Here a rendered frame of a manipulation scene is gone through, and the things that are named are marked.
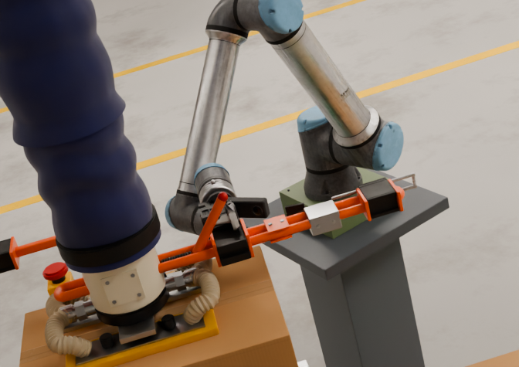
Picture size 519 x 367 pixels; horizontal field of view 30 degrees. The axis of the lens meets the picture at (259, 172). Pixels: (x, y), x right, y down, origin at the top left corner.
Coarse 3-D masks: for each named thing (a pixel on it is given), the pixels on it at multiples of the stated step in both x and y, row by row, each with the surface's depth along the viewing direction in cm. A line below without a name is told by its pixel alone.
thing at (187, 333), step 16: (160, 320) 217; (176, 320) 214; (208, 320) 212; (112, 336) 214; (160, 336) 210; (176, 336) 210; (192, 336) 209; (208, 336) 209; (96, 352) 210; (112, 352) 209; (128, 352) 208; (144, 352) 208
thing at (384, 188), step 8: (376, 184) 221; (384, 184) 220; (392, 184) 219; (360, 192) 219; (368, 192) 218; (376, 192) 217; (384, 192) 216; (392, 192) 216; (360, 200) 220; (368, 200) 215; (376, 200) 216; (384, 200) 217; (392, 200) 217; (400, 200) 216; (368, 208) 215; (376, 208) 217; (384, 208) 218; (392, 208) 218; (400, 208) 217; (368, 216) 216; (376, 216) 217
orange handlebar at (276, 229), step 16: (400, 192) 218; (352, 208) 217; (272, 224) 217; (288, 224) 216; (304, 224) 216; (48, 240) 237; (208, 240) 219; (256, 240) 215; (272, 240) 216; (160, 256) 218; (192, 256) 214; (208, 256) 214; (160, 272) 214; (64, 288) 216; (80, 288) 213
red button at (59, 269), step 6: (54, 264) 266; (60, 264) 265; (48, 270) 263; (54, 270) 262; (60, 270) 262; (66, 270) 263; (48, 276) 262; (54, 276) 261; (60, 276) 262; (54, 282) 264; (60, 282) 264
